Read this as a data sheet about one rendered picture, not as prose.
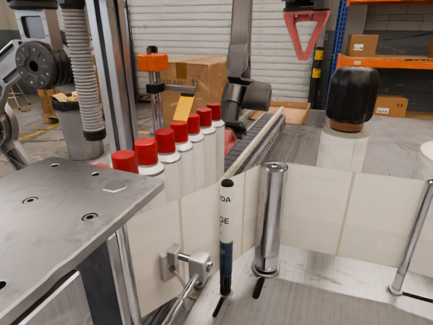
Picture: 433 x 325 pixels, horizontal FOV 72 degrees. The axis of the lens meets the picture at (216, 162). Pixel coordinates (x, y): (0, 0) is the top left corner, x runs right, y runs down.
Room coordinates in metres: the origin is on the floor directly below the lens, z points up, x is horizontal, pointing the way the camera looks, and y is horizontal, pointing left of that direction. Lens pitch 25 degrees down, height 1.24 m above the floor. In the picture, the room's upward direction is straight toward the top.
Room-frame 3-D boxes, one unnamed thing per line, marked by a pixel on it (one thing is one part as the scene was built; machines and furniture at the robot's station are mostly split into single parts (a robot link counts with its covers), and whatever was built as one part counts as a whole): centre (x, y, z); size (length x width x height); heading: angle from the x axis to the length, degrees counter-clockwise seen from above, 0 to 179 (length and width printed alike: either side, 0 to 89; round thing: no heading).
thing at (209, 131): (0.61, 0.03, 0.98); 0.05 x 0.05 x 0.20
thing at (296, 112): (1.49, -0.33, 0.85); 0.30 x 0.26 x 0.04; 158
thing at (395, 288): (0.32, -0.27, 0.97); 0.02 x 0.02 x 0.19
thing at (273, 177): (0.37, -0.08, 0.97); 0.05 x 0.05 x 0.19
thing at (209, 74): (1.31, 0.06, 0.99); 0.30 x 0.24 x 0.27; 151
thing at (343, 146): (0.54, -0.24, 1.03); 0.09 x 0.09 x 0.30
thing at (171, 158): (0.47, 0.09, 0.98); 0.05 x 0.05 x 0.20
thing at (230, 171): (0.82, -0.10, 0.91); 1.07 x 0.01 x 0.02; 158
